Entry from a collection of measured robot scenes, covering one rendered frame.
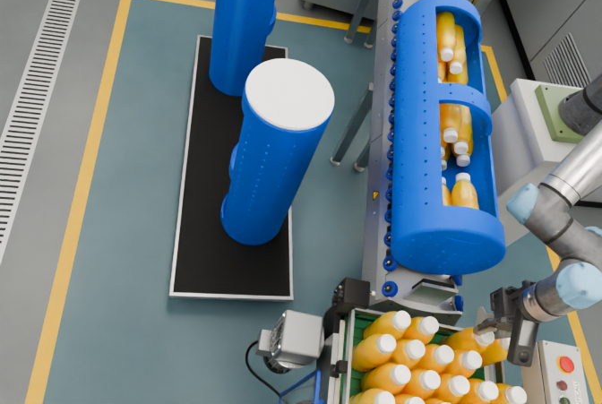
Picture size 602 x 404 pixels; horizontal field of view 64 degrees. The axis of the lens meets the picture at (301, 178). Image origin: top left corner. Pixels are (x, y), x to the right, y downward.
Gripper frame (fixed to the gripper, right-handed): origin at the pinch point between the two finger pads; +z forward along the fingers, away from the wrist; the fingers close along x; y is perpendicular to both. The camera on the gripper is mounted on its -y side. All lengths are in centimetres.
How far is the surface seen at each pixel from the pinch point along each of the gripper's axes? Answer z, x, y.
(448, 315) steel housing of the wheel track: 15.2, 1.5, 8.5
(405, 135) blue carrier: -5, 23, 50
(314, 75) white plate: 5, 50, 74
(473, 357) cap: -0.6, 4.0, -5.9
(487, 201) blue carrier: 0.0, -3.8, 38.4
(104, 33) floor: 109, 159, 167
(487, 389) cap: -0.6, 0.9, -12.2
